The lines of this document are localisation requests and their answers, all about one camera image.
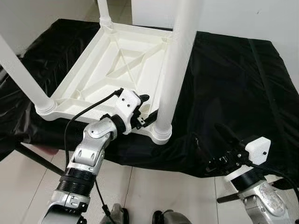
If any black tablecloth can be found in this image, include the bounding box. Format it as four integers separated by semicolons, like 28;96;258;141
0;19;299;178

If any grey left robot foot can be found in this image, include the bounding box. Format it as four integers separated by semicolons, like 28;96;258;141
110;203;130;224

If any white stool with pink seat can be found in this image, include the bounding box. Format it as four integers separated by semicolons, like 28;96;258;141
35;145;64;153

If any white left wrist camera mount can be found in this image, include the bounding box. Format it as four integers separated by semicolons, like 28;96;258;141
114;89;142;123

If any black metal table leg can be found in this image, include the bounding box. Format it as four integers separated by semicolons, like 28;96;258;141
217;193;244;204
14;142;66;177

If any grey robot foot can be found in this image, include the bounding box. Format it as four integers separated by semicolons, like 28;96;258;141
110;203;130;224
152;210;192;224

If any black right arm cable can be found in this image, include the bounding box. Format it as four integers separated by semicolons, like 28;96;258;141
248;161;299;196

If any white plastic table top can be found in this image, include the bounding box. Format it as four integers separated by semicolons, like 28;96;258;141
36;21;187;145

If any grey right robot foot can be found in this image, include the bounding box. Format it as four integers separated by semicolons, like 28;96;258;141
152;210;192;224

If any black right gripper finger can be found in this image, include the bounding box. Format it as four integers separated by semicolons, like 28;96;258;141
215;122;244;152
194;133;223;162

